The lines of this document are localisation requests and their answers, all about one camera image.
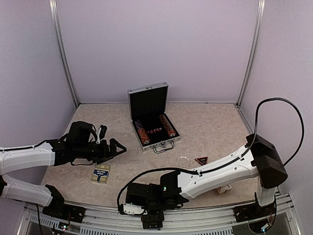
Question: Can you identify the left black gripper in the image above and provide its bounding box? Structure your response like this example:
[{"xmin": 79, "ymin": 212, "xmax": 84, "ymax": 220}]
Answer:
[{"xmin": 74, "ymin": 138, "xmax": 126, "ymax": 165}]

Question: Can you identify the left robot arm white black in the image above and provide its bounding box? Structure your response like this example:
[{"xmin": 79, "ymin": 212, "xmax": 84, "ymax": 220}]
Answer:
[{"xmin": 0, "ymin": 121, "xmax": 127, "ymax": 218}]

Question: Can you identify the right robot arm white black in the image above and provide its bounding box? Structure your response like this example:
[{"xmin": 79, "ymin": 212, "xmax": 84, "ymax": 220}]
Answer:
[{"xmin": 117, "ymin": 133, "xmax": 288, "ymax": 229}]

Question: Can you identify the blue playing card box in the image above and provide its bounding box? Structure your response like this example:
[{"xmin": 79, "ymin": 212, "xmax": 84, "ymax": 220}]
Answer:
[{"xmin": 91, "ymin": 164, "xmax": 111, "ymax": 184}]

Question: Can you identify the chip row in case front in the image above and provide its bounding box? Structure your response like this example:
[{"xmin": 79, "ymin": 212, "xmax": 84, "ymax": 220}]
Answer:
[{"xmin": 134, "ymin": 120, "xmax": 150, "ymax": 145}]

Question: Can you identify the chip row in case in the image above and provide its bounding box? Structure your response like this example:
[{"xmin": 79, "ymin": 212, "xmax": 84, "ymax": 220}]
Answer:
[
  {"xmin": 134, "ymin": 120, "xmax": 150, "ymax": 145},
  {"xmin": 159, "ymin": 115, "xmax": 176, "ymax": 137}
]

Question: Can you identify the black dice row in case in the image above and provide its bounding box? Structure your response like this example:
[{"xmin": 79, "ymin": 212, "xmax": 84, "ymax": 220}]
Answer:
[{"xmin": 147, "ymin": 127, "xmax": 163, "ymax": 135}]

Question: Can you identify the chip row in case back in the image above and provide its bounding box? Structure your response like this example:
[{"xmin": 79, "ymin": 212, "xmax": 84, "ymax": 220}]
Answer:
[{"xmin": 159, "ymin": 115, "xmax": 176, "ymax": 137}]

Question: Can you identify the clear round dealer button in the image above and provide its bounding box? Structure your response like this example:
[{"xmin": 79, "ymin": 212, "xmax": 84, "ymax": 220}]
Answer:
[{"xmin": 177, "ymin": 156, "xmax": 191, "ymax": 169}]

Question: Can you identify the red playing card deck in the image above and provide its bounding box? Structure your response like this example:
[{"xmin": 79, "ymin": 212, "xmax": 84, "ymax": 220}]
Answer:
[{"xmin": 215, "ymin": 184, "xmax": 232, "ymax": 195}]

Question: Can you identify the black pink triangular button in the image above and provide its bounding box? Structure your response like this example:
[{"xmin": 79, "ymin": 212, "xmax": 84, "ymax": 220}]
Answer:
[{"xmin": 195, "ymin": 156, "xmax": 208, "ymax": 165}]

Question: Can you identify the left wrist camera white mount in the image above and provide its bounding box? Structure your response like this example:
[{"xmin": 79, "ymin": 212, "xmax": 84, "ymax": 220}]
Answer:
[{"xmin": 96, "ymin": 125, "xmax": 107, "ymax": 144}]

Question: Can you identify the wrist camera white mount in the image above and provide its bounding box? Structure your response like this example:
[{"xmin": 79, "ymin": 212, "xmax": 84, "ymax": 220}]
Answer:
[
  {"xmin": 96, "ymin": 125, "xmax": 107, "ymax": 144},
  {"xmin": 122, "ymin": 203, "xmax": 147, "ymax": 215}
]

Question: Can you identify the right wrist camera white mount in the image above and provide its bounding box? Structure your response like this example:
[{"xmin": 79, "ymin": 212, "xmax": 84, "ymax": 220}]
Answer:
[{"xmin": 122, "ymin": 203, "xmax": 147, "ymax": 215}]

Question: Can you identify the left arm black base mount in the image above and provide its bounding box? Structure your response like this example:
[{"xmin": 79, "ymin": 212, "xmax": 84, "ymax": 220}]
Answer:
[{"xmin": 42, "ymin": 199, "xmax": 86, "ymax": 223}]

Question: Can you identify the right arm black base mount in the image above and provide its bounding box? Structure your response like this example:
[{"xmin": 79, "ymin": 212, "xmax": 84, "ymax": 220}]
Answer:
[{"xmin": 233, "ymin": 202, "xmax": 271, "ymax": 223}]

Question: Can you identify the aluminium front rail frame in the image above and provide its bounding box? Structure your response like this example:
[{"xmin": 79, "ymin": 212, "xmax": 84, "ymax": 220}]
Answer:
[{"xmin": 17, "ymin": 193, "xmax": 303, "ymax": 235}]

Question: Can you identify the left aluminium corner post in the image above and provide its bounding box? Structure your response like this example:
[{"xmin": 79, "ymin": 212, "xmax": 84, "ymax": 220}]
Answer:
[{"xmin": 49, "ymin": 0, "xmax": 80, "ymax": 109}]

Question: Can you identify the aluminium corner post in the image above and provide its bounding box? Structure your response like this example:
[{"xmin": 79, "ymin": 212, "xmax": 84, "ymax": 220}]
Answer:
[
  {"xmin": 49, "ymin": 0, "xmax": 80, "ymax": 109},
  {"xmin": 236, "ymin": 0, "xmax": 266, "ymax": 109}
]

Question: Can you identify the right aluminium corner post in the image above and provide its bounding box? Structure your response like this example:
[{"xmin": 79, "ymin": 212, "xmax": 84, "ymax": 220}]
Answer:
[{"xmin": 236, "ymin": 0, "xmax": 266, "ymax": 109}]

